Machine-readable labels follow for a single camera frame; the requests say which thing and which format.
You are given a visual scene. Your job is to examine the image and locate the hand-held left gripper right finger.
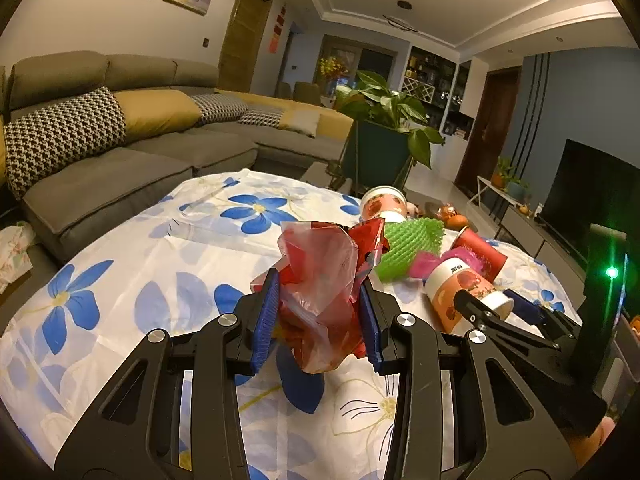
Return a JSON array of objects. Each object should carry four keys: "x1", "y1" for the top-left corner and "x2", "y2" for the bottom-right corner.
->
[{"x1": 357, "y1": 277, "x2": 583, "y2": 480}]

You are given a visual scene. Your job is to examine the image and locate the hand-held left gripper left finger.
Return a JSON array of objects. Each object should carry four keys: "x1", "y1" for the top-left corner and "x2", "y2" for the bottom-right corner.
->
[{"x1": 54, "y1": 267, "x2": 281, "y2": 480}]

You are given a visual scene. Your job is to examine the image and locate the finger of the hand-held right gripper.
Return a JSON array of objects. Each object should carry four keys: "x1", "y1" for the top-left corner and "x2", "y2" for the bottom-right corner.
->
[
  {"x1": 504, "y1": 289, "x2": 584, "y2": 344},
  {"x1": 451, "y1": 291, "x2": 557, "y2": 361}
]

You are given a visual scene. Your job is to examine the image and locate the white orange paper cup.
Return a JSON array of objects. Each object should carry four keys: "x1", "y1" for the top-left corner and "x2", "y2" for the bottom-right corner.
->
[
  {"x1": 360, "y1": 186, "x2": 408, "y2": 223},
  {"x1": 424, "y1": 256, "x2": 515, "y2": 333}
]

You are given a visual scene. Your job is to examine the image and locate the grey plastic bin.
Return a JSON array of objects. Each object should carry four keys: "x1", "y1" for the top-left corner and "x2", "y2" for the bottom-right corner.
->
[{"x1": 602, "y1": 317, "x2": 640, "y2": 401}]

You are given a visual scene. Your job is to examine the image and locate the red paper cup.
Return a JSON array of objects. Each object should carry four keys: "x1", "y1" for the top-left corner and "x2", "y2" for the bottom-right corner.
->
[{"x1": 450, "y1": 226, "x2": 508, "y2": 283}]

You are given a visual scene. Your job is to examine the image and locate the translucent pink plastic bag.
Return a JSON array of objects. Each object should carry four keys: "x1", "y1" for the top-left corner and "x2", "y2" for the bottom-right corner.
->
[{"x1": 250, "y1": 220, "x2": 363, "y2": 373}]

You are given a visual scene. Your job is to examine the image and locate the bright pink plastic bag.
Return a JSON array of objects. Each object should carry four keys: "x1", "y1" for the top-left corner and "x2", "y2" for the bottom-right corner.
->
[{"x1": 407, "y1": 252, "x2": 453, "y2": 278}]

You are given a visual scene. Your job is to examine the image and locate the green foam net sleeve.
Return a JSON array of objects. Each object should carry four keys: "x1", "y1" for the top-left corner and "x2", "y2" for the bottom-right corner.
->
[{"x1": 374, "y1": 217, "x2": 445, "y2": 282}]

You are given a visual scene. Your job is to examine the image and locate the red printed plastic bag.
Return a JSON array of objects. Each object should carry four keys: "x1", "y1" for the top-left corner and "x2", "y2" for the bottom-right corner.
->
[{"x1": 345, "y1": 219, "x2": 392, "y2": 358}]

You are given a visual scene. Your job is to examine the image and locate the person's right hand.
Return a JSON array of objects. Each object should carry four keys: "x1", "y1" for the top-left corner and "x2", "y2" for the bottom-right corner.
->
[{"x1": 569, "y1": 416, "x2": 624, "y2": 467}]

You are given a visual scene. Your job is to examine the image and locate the grey television cabinet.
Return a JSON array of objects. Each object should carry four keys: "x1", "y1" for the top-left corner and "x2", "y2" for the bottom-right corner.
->
[{"x1": 497, "y1": 205, "x2": 591, "y2": 291}]

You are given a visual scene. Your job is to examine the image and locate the plate of oranges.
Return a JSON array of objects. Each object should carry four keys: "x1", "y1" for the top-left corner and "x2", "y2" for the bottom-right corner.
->
[{"x1": 424, "y1": 201, "x2": 471, "y2": 231}]

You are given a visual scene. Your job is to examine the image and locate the potted plant in grey pot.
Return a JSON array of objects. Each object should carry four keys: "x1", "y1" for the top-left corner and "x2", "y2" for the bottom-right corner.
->
[{"x1": 505, "y1": 175, "x2": 531, "y2": 200}]

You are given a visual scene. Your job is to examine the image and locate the black television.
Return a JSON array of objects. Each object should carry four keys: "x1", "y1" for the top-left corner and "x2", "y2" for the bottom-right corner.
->
[{"x1": 537, "y1": 139, "x2": 640, "y2": 281}]

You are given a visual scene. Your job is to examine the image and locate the white side table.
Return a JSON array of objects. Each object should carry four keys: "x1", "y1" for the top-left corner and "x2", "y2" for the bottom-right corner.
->
[{"x1": 475, "y1": 175, "x2": 528, "y2": 233}]

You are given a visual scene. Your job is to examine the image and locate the blue floral blanket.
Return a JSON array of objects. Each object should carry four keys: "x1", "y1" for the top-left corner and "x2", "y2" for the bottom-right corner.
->
[{"x1": 0, "y1": 170, "x2": 586, "y2": 480}]

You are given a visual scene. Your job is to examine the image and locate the potted plant in orange pot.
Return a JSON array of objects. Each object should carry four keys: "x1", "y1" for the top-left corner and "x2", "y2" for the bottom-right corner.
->
[{"x1": 491, "y1": 156, "x2": 516, "y2": 188}]

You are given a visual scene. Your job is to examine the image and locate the potted pothos in green planter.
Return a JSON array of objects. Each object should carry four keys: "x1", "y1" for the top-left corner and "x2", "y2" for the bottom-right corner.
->
[{"x1": 327, "y1": 70, "x2": 446, "y2": 196}]

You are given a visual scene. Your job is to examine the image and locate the dark wooden door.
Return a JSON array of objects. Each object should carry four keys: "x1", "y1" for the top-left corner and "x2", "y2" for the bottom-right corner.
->
[{"x1": 454, "y1": 66, "x2": 523, "y2": 196}]

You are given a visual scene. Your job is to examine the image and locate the pale yellow cushion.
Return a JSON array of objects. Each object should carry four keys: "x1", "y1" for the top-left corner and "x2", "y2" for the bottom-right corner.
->
[{"x1": 277, "y1": 109, "x2": 321, "y2": 137}]

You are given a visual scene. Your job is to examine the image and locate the grey sofa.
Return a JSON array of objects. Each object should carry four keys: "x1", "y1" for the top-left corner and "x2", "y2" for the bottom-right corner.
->
[{"x1": 0, "y1": 51, "x2": 356, "y2": 261}]

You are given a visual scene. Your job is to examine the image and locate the yellow sofa throw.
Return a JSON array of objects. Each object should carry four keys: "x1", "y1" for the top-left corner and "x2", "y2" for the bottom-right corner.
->
[{"x1": 215, "y1": 89, "x2": 353, "y2": 142}]

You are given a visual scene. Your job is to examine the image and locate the white cabinet with wine rack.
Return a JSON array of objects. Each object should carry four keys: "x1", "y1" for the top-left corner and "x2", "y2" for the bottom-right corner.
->
[{"x1": 400, "y1": 45, "x2": 473, "y2": 141}]

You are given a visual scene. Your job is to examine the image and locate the crumpled floral cloth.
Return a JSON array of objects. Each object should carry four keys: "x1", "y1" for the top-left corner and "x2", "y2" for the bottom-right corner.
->
[{"x1": 0, "y1": 220, "x2": 36, "y2": 293}]

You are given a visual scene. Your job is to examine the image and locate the glass balcony door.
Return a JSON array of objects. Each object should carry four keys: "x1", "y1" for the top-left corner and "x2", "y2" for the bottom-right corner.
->
[{"x1": 320, "y1": 35, "x2": 396, "y2": 86}]

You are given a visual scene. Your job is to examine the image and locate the large houndstooth cushion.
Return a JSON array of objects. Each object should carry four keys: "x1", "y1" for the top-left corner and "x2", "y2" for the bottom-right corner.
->
[{"x1": 4, "y1": 86, "x2": 127, "y2": 201}]

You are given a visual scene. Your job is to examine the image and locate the light wooden door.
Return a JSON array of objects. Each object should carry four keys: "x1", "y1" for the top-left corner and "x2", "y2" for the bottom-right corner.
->
[{"x1": 218, "y1": 0, "x2": 275, "y2": 93}]

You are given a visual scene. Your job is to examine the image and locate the red wall hanging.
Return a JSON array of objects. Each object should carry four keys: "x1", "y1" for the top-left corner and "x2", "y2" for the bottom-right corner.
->
[{"x1": 269, "y1": 2, "x2": 287, "y2": 55}]

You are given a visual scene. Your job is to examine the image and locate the ring ceiling lamp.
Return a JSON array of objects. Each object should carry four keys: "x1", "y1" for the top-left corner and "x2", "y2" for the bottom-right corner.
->
[{"x1": 382, "y1": 14, "x2": 420, "y2": 33}]

